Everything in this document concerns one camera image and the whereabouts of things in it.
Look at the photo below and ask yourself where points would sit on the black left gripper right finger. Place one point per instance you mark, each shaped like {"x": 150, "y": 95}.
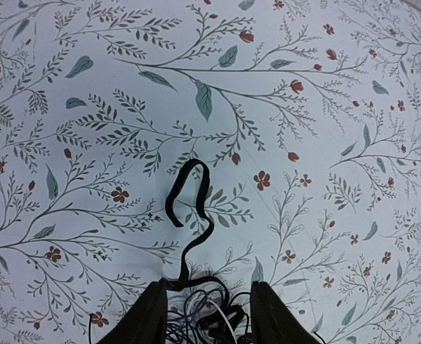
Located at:
{"x": 271, "y": 320}

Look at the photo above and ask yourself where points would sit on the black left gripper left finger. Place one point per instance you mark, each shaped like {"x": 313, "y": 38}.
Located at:
{"x": 145, "y": 322}

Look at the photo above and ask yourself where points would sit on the floral patterned table mat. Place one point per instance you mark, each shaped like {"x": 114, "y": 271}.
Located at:
{"x": 307, "y": 113}

